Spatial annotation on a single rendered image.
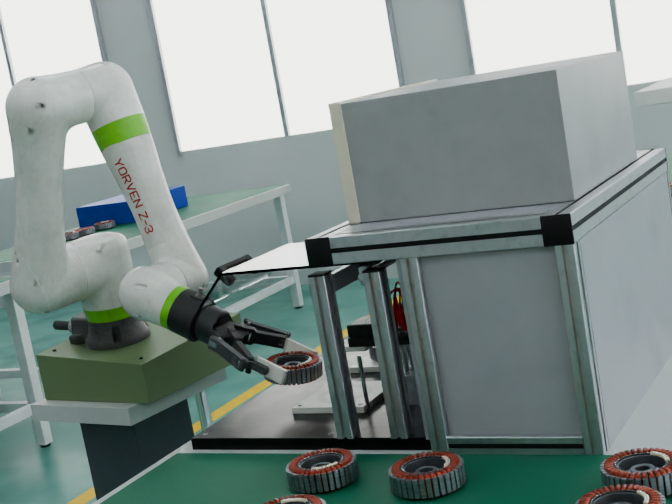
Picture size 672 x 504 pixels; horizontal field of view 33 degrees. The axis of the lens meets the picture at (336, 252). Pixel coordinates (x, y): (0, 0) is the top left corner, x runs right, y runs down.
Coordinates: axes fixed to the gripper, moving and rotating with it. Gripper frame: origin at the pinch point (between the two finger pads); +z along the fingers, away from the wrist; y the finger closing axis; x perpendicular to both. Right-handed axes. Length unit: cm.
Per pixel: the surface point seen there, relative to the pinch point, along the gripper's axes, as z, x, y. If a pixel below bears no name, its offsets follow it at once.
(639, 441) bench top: 65, -23, -16
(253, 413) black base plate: -2.2, 9.4, -6.8
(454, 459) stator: 43, -16, -33
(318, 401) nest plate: 8.7, 2.4, -4.1
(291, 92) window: -248, 80, 472
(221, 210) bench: -204, 118, 335
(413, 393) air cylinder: 25.4, -7.3, -3.7
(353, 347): 11.9, -10.1, -2.9
